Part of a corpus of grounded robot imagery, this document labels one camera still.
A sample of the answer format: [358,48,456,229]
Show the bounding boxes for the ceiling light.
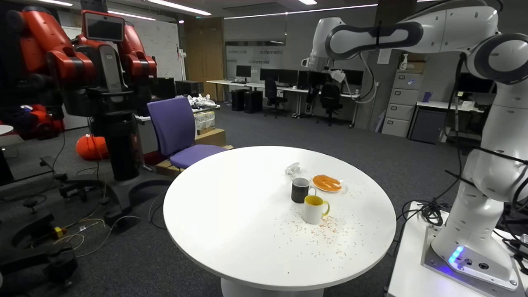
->
[106,8,159,23]
[147,0,213,18]

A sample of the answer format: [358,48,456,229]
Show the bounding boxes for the whiteboard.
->
[129,18,188,82]

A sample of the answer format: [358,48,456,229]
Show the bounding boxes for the yellow floor cable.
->
[53,216,113,252]

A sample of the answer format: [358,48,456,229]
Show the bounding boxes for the scattered orange grains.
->
[263,211,381,269]

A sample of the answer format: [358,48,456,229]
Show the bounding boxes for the black office chair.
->
[320,81,344,127]
[263,77,289,119]

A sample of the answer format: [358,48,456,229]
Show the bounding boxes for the white storage box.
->
[188,94,218,138]

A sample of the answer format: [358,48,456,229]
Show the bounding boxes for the white robot mounting table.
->
[386,199,528,297]

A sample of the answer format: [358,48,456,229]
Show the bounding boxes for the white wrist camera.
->
[329,67,348,84]

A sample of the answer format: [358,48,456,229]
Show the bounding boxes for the black cup with white handle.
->
[291,175,319,203]

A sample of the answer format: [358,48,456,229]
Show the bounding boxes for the grey file cabinet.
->
[381,69,426,138]

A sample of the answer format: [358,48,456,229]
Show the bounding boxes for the wooden door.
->
[183,18,226,100]

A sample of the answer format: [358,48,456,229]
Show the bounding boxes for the cardboard box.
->
[195,127,228,148]

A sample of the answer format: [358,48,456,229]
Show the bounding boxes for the black cable bundle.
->
[398,196,447,227]

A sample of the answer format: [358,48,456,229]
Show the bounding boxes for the white desk with dark cabinet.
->
[416,99,485,145]

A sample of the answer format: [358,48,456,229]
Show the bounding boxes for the black floor base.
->
[0,211,81,287]

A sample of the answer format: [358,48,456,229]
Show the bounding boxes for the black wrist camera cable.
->
[340,54,381,105]

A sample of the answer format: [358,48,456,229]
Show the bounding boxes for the red Baxter robot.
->
[0,5,162,183]

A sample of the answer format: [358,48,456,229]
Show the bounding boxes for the orange ball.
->
[75,132,111,163]

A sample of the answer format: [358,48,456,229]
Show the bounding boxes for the long white desk row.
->
[205,79,360,120]

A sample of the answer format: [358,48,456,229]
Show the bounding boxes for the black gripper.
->
[306,67,332,112]

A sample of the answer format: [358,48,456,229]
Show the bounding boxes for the glass bowl of orange grains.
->
[311,173,350,196]

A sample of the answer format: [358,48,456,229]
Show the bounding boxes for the white mug yellow inside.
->
[302,193,332,226]

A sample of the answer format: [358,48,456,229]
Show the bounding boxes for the purple chair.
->
[146,95,228,183]

